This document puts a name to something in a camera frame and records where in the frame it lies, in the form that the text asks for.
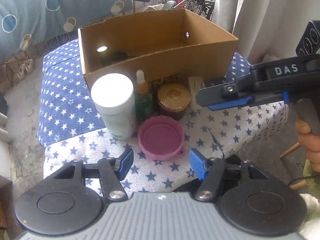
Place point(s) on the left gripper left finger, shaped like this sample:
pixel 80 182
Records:
pixel 74 197

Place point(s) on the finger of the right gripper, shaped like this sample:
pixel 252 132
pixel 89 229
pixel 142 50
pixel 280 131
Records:
pixel 232 104
pixel 223 93

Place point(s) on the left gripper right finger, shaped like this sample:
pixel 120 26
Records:
pixel 247 198

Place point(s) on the gold lid dark jar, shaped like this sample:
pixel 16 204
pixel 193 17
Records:
pixel 173 100

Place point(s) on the pink silicone bowl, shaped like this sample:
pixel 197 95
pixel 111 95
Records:
pixel 161 138

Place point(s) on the green dropper bottle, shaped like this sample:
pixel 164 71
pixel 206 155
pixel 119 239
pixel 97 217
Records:
pixel 143 98

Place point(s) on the white supplement bottle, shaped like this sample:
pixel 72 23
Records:
pixel 113 96

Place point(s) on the black oval case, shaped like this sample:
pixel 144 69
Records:
pixel 118 56

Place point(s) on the person's right hand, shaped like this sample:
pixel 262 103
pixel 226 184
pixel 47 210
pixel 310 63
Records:
pixel 310 142

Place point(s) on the grey curtain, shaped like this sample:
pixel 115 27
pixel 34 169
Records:
pixel 265 26

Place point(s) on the star pattern table cloth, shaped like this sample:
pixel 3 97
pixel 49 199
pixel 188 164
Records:
pixel 70 128

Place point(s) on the brown cardboard box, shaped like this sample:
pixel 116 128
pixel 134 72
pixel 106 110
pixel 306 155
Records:
pixel 167 45

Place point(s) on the white shoes pair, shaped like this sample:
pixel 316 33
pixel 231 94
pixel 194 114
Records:
pixel 26 67

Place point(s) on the blue hanging bedsheet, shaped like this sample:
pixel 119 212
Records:
pixel 25 23

